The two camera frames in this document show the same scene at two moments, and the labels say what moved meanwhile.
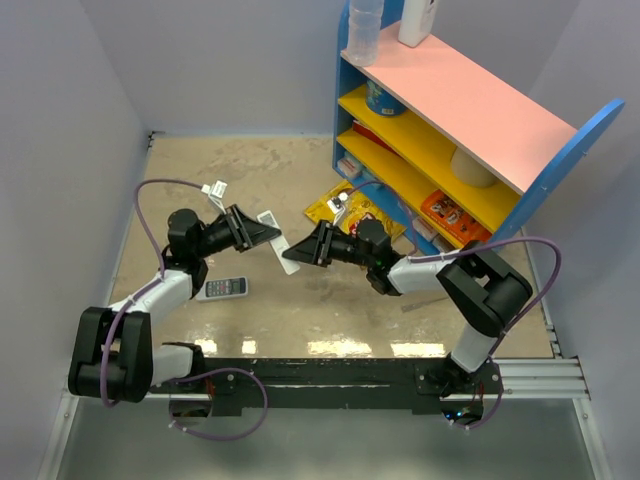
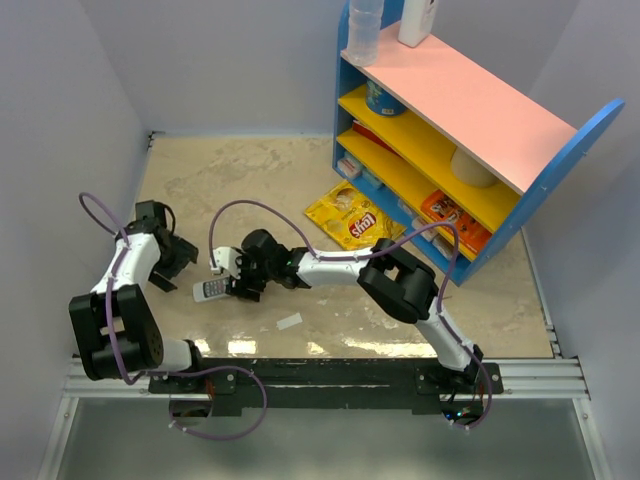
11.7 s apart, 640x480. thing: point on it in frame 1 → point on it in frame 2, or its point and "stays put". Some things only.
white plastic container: x=416 y=22 stays put
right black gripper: x=317 y=248 → x=239 y=287
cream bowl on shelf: x=469 y=170 stays put
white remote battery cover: x=224 y=288 stays put
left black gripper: x=245 y=231 → x=184 y=252
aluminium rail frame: x=559 y=378 stays put
